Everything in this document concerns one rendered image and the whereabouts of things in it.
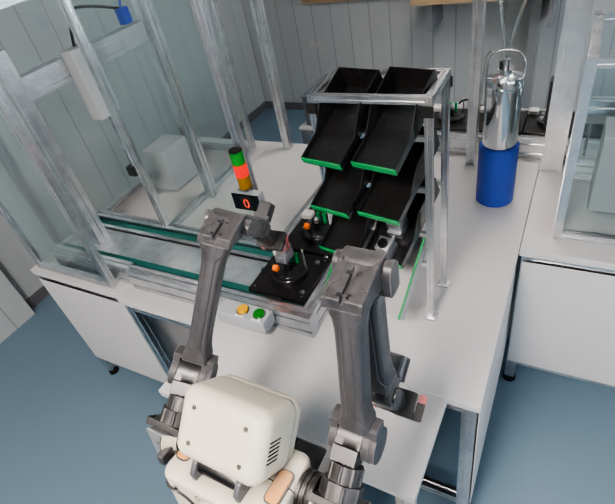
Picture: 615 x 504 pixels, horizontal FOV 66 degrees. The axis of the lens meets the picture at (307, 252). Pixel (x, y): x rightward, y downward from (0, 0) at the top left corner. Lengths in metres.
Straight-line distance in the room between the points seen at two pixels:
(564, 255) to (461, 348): 0.60
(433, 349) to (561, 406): 1.10
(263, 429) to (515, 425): 1.75
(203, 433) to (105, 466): 1.84
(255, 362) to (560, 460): 1.43
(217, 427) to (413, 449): 0.65
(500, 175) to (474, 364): 0.86
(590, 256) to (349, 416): 1.31
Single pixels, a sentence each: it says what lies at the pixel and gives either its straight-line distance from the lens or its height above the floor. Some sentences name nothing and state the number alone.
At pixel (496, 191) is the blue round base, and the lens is 2.16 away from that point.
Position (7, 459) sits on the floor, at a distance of 3.18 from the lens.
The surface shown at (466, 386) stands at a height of 0.86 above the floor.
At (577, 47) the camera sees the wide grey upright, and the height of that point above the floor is 1.41.
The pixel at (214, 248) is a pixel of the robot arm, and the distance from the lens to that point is 1.04.
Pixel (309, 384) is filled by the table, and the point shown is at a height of 0.86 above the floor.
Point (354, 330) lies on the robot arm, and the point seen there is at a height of 1.55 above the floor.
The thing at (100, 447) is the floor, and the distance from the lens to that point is 2.89.
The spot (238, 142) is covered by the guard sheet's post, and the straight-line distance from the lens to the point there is 1.72.
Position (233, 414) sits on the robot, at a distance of 0.94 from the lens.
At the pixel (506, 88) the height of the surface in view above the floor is 1.39.
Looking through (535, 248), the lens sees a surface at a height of 0.86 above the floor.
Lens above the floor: 2.15
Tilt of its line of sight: 39 degrees down
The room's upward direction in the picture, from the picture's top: 13 degrees counter-clockwise
